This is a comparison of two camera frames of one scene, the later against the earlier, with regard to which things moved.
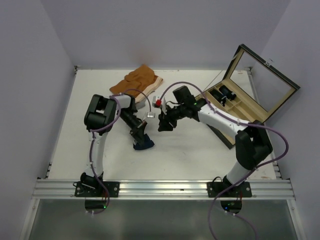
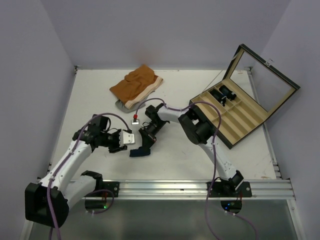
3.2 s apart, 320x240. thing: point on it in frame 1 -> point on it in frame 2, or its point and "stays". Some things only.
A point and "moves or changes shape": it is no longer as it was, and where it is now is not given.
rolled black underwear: x=225 y=92 stays
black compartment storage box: x=251 y=91 stays
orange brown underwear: x=138 y=83 stays
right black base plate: x=242 y=190 stays
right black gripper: x=164 y=123 -> x=148 y=140
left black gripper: x=138 y=133 -> x=116 y=148
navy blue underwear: x=147 y=143 moves or changes shape
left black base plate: x=113 y=187 stays
